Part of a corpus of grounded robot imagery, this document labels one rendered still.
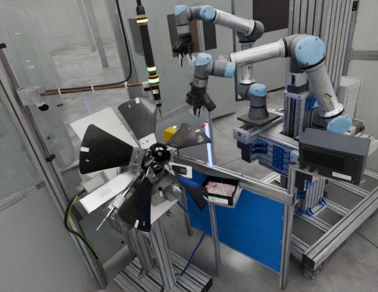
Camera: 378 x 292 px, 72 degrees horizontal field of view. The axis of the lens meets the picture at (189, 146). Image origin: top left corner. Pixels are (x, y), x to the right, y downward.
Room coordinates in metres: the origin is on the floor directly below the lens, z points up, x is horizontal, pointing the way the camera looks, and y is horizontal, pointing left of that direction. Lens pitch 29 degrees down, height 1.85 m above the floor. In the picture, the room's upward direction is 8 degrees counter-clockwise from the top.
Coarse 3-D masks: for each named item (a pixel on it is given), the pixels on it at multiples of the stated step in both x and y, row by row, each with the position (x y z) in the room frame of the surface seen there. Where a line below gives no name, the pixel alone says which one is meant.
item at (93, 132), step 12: (96, 132) 1.06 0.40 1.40; (84, 144) 1.03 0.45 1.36; (96, 144) 1.04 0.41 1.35; (108, 144) 1.06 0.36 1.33; (120, 144) 1.08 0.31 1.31; (84, 156) 1.01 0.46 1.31; (96, 156) 1.03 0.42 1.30; (108, 156) 1.05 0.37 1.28; (120, 156) 1.06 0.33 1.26; (84, 168) 0.99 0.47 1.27; (96, 168) 1.02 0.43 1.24; (108, 168) 1.04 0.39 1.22
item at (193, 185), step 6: (180, 180) 1.05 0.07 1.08; (186, 180) 1.10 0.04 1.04; (186, 186) 1.04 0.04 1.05; (192, 186) 1.08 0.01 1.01; (198, 186) 1.13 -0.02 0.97; (192, 192) 1.02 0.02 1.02; (198, 192) 1.06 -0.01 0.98; (192, 198) 0.98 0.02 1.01; (198, 198) 1.01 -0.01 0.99; (204, 198) 1.04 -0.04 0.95; (198, 204) 0.97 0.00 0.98; (204, 204) 1.00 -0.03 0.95
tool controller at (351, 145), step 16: (304, 144) 0.99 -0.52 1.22; (320, 144) 0.96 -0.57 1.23; (336, 144) 0.93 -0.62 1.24; (352, 144) 0.90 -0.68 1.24; (368, 144) 0.88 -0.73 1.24; (304, 160) 1.01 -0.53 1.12; (320, 160) 0.95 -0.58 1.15; (336, 160) 0.90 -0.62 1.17; (352, 160) 0.86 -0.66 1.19; (336, 176) 0.92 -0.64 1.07; (352, 176) 0.87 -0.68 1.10
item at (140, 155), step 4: (136, 148) 1.10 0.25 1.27; (132, 152) 1.09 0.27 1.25; (136, 152) 1.10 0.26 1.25; (140, 152) 1.10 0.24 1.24; (144, 152) 1.11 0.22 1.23; (132, 156) 1.09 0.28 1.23; (140, 156) 1.10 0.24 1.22; (132, 160) 1.09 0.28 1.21; (136, 160) 1.10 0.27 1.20; (140, 160) 1.10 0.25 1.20; (132, 164) 1.09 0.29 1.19; (136, 164) 1.10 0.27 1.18; (140, 164) 1.10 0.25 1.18
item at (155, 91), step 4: (136, 0) 1.19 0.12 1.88; (140, 0) 1.20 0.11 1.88; (140, 4) 1.19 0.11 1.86; (136, 8) 1.19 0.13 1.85; (140, 8) 1.18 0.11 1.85; (136, 12) 1.19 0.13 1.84; (140, 12) 1.18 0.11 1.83; (144, 12) 1.19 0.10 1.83; (152, 88) 1.19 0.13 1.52; (156, 88) 1.18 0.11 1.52; (152, 92) 1.19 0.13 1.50; (156, 92) 1.18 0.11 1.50; (156, 96) 1.18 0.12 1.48; (160, 96) 1.19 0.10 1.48; (156, 104) 1.19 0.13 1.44; (160, 104) 1.19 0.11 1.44
